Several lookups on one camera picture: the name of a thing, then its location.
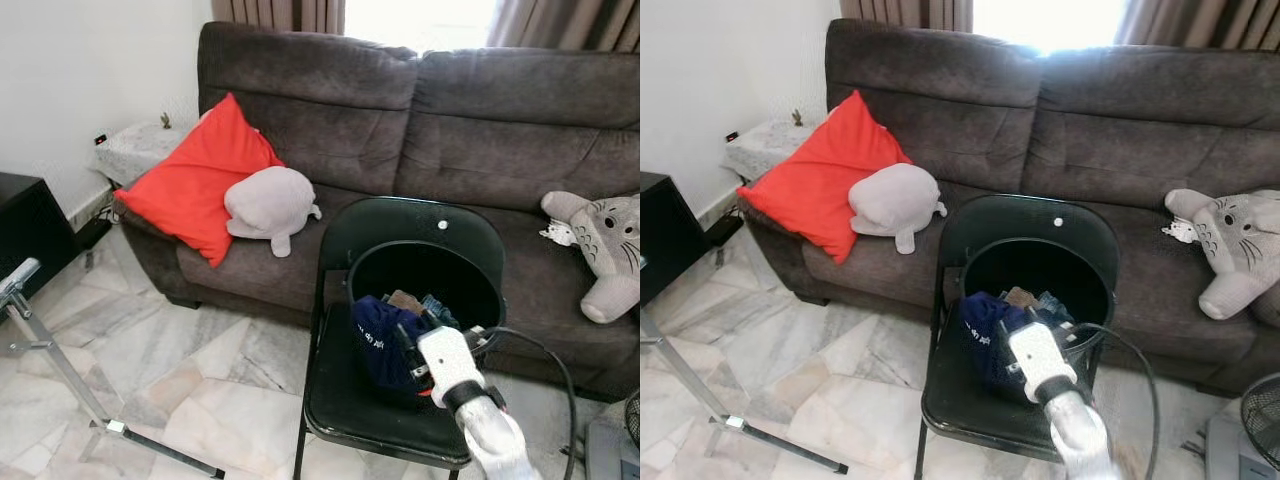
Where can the blue patterned cloth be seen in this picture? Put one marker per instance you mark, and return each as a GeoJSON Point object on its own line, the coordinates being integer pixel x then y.
{"type": "Point", "coordinates": [1055, 305]}
{"type": "Point", "coordinates": [440, 308]}

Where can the brown fabric sofa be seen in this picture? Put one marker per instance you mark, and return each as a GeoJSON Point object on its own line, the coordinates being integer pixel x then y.
{"type": "Point", "coordinates": [480, 150]}
{"type": "Point", "coordinates": [1120, 150]}

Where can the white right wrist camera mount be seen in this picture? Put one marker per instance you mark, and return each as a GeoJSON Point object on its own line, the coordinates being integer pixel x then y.
{"type": "Point", "coordinates": [1040, 358]}
{"type": "Point", "coordinates": [450, 360]}

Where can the black round laundry basket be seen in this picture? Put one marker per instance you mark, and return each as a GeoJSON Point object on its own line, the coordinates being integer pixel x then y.
{"type": "Point", "coordinates": [440, 270]}
{"type": "Point", "coordinates": [1050, 268]}

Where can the brown curtain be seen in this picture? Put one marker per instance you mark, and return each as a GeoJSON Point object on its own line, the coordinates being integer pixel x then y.
{"type": "Point", "coordinates": [280, 12]}
{"type": "Point", "coordinates": [1200, 20]}
{"type": "Point", "coordinates": [905, 12]}
{"type": "Point", "coordinates": [570, 20]}

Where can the navy shirt orange collar stripe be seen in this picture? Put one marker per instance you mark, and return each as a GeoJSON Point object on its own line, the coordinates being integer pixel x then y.
{"type": "Point", "coordinates": [380, 345]}
{"type": "Point", "coordinates": [985, 340]}

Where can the grey Totoro plush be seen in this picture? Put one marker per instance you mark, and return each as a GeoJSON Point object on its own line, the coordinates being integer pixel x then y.
{"type": "Point", "coordinates": [610, 250]}
{"type": "Point", "coordinates": [1235, 245]}

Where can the red pillow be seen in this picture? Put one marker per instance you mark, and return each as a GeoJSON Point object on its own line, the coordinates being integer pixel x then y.
{"type": "Point", "coordinates": [190, 185]}
{"type": "Point", "coordinates": [815, 185]}

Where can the grey floor fan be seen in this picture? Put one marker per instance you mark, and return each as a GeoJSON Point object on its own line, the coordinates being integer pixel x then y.
{"type": "Point", "coordinates": [1235, 455]}
{"type": "Point", "coordinates": [615, 450]}

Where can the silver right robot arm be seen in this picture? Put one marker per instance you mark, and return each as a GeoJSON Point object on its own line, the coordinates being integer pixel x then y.
{"type": "Point", "coordinates": [495, 440]}
{"type": "Point", "coordinates": [1080, 435]}

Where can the grey seal plush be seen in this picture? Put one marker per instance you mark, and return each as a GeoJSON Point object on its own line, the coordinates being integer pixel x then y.
{"type": "Point", "coordinates": [890, 200]}
{"type": "Point", "coordinates": [265, 205]}

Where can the black folding chair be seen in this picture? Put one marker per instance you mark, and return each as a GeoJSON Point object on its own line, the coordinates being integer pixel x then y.
{"type": "Point", "coordinates": [400, 225]}
{"type": "Point", "coordinates": [1010, 222]}

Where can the small white plush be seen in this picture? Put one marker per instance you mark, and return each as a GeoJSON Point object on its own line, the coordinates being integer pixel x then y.
{"type": "Point", "coordinates": [1180, 231]}
{"type": "Point", "coordinates": [556, 235]}

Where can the lace covered side table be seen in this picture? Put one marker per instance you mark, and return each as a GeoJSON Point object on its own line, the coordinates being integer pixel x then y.
{"type": "Point", "coordinates": [140, 150]}
{"type": "Point", "coordinates": [770, 148]}

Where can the brown cloth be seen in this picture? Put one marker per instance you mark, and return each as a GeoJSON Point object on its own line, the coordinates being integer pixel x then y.
{"type": "Point", "coordinates": [405, 299]}
{"type": "Point", "coordinates": [1018, 296]}

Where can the silver clothes rack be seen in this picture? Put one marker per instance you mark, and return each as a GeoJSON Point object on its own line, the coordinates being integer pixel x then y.
{"type": "Point", "coordinates": [733, 423]}
{"type": "Point", "coordinates": [113, 427]}

